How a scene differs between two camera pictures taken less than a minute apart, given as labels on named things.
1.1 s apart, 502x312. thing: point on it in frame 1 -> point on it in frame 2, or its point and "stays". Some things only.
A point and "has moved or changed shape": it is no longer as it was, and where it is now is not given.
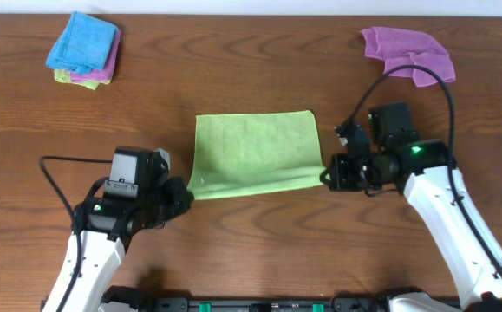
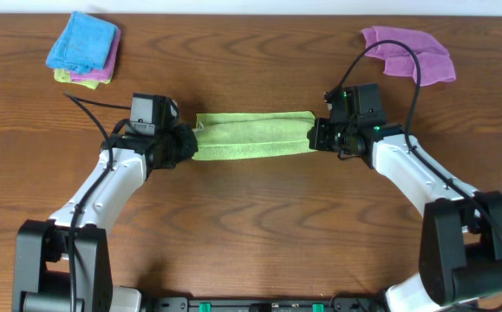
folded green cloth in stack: (64, 75) stays
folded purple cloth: (107, 72) stays
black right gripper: (344, 172) -> (316, 139)
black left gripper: (178, 196) -> (188, 141)
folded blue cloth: (84, 44) stays
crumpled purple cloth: (399, 47) stays
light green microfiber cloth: (246, 154) has moved or changed shape
